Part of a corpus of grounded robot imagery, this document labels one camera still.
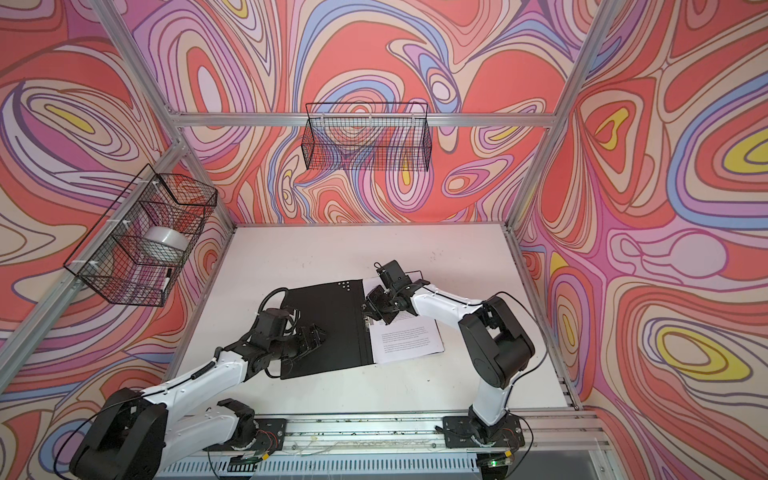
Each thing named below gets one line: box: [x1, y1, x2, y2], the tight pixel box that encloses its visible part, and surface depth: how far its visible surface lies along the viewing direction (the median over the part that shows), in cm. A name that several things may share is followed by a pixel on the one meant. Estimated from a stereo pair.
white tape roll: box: [141, 226, 189, 264], surface depth 74 cm
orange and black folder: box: [280, 279, 374, 380], surface depth 92 cm
